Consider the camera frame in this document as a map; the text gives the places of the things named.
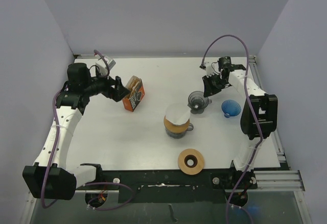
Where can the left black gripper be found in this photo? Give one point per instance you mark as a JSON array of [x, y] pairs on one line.
[[115, 94]]

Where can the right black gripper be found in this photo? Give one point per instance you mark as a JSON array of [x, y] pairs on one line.
[[209, 90]]

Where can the orange coffee filter box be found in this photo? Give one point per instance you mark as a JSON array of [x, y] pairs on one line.
[[137, 92]]

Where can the grey plastic dripper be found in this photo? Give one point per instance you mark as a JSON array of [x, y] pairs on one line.
[[197, 102]]

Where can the blue plastic dripper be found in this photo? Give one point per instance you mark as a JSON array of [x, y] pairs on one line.
[[230, 108]]

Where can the white paper coffee filter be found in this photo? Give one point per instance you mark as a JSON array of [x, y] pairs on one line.
[[178, 114]]

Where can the grey glass carafe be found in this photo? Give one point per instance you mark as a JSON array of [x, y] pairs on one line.
[[181, 134]]

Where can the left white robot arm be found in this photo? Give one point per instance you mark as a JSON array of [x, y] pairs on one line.
[[48, 177]]

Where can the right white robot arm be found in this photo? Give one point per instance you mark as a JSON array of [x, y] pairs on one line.
[[259, 114]]

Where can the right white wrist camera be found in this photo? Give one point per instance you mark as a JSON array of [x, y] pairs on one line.
[[210, 69]]

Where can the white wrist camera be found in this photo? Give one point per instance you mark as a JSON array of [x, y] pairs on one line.
[[210, 69], [104, 66]]

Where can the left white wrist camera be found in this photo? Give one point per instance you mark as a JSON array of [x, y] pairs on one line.
[[104, 66]]

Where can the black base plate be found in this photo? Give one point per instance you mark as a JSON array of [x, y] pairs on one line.
[[173, 186]]

